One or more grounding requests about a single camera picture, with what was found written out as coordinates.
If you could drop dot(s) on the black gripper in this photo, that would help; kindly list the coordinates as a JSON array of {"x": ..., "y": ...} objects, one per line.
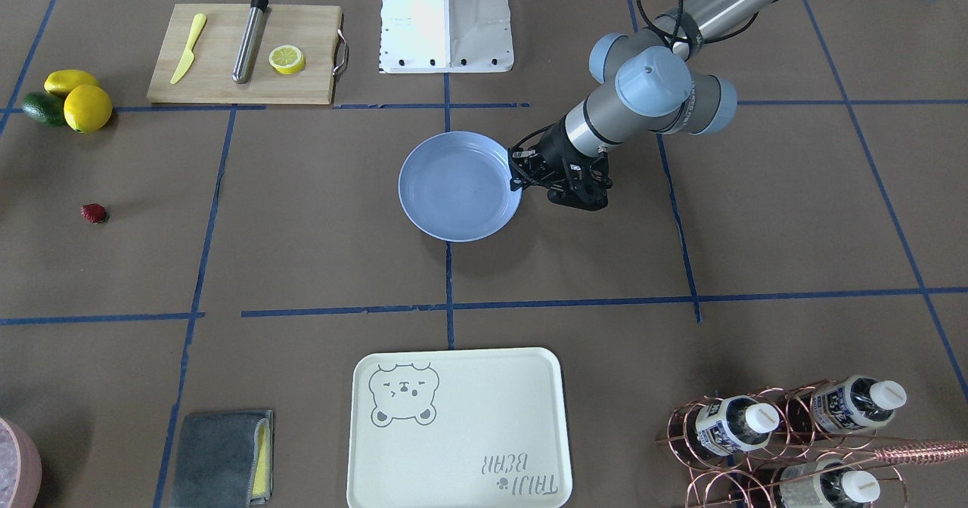
[{"x": 554, "y": 147}]

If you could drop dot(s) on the red strawberry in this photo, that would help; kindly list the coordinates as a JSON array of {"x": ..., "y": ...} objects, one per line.
[{"x": 95, "y": 213}]

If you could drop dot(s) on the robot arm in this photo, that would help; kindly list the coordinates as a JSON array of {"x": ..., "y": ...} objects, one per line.
[{"x": 644, "y": 85}]

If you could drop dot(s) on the wooden cutting board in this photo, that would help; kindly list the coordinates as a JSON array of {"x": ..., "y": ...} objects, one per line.
[{"x": 208, "y": 55}]

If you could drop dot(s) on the lemon half slice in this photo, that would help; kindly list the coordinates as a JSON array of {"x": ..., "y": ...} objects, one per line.
[{"x": 287, "y": 59}]

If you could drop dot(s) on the cream bear tray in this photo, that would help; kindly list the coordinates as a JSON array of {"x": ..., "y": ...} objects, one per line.
[{"x": 459, "y": 428}]

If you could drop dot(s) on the bottle white cap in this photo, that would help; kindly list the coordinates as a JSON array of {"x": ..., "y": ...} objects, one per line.
[
  {"x": 734, "y": 425},
  {"x": 856, "y": 404},
  {"x": 826, "y": 483}
]

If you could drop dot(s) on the yellow plastic knife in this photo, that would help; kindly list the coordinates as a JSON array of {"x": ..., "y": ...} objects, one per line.
[{"x": 187, "y": 56}]

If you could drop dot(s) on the grey yellow folded cloth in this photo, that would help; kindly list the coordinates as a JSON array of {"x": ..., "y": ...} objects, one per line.
[{"x": 225, "y": 459}]

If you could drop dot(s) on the bottle lower white cap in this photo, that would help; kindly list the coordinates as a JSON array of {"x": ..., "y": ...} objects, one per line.
[{"x": 826, "y": 483}]

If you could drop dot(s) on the yellow lemon round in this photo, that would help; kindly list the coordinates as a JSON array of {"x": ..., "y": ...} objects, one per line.
[{"x": 87, "y": 108}]

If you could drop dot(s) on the yellow lemon upper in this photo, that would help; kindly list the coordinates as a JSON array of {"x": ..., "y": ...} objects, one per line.
[{"x": 60, "y": 83}]

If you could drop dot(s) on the green avocado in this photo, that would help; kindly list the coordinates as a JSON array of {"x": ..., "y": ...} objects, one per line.
[{"x": 44, "y": 108}]

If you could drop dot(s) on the pink ice bowl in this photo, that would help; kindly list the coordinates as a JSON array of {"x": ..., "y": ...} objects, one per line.
[{"x": 21, "y": 467}]

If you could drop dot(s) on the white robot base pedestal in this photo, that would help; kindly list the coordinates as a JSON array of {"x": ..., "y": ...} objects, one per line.
[{"x": 445, "y": 36}]

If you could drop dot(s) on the copper wire bottle rack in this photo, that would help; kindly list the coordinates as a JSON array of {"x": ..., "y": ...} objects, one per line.
[{"x": 748, "y": 479}]

